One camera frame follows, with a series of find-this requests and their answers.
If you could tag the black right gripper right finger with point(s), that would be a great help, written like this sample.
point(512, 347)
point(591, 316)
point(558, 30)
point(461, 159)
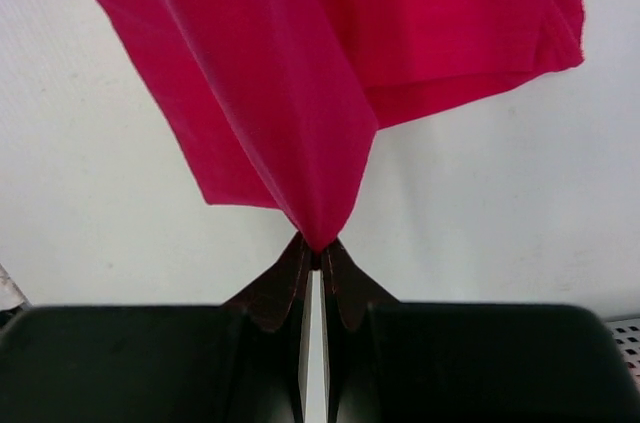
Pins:
point(394, 361)

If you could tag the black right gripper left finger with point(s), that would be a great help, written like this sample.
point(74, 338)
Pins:
point(242, 361)

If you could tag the red t-shirt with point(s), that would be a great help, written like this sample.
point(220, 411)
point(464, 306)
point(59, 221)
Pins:
point(275, 103)

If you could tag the white plastic laundry basket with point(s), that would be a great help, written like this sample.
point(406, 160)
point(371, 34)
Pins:
point(626, 333)

